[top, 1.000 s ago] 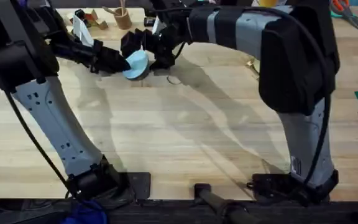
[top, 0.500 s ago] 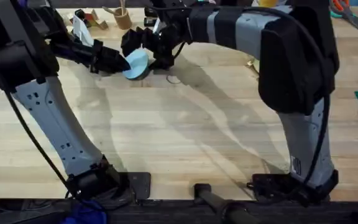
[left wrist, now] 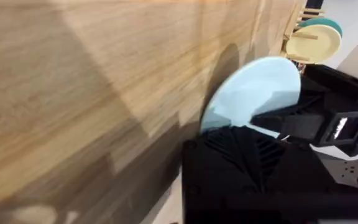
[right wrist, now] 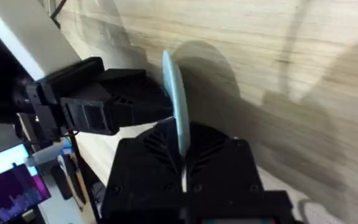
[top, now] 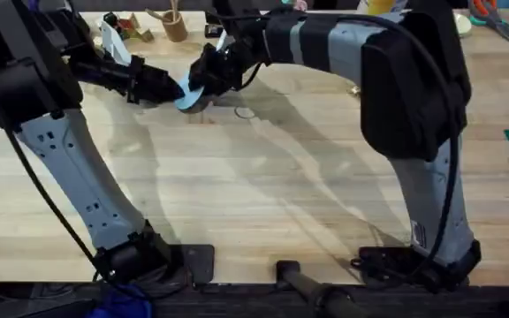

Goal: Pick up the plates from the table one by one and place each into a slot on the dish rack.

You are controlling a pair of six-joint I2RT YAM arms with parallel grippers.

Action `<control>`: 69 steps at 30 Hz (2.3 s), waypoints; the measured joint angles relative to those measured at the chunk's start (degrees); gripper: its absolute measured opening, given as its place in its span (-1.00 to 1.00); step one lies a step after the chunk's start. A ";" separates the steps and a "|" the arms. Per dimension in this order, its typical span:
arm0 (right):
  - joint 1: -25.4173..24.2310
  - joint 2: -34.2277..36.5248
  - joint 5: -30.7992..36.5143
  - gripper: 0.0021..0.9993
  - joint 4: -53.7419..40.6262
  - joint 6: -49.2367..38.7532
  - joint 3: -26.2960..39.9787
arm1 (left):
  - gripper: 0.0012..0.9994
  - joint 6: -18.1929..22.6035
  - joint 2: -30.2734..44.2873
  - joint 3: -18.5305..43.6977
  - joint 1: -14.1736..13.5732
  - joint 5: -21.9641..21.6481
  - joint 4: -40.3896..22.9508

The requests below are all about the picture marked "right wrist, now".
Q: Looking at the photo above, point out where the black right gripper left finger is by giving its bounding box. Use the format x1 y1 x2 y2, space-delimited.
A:
101 117 186 208

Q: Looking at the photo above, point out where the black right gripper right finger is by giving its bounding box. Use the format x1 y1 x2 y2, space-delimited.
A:
185 120 265 195

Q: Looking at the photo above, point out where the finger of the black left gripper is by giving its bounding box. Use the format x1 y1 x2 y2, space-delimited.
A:
61 95 174 136
99 68 171 103

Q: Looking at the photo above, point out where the light blue plate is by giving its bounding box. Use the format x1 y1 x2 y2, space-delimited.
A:
161 49 191 158

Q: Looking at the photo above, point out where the computer monitor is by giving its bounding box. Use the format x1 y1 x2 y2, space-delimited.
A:
0 142 52 223

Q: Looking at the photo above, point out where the white shoe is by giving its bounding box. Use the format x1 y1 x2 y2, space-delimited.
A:
298 198 349 224

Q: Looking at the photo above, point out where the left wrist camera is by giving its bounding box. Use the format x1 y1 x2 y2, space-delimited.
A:
36 57 106 101

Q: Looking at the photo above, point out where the black cable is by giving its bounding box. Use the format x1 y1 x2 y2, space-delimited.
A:
49 0 68 30

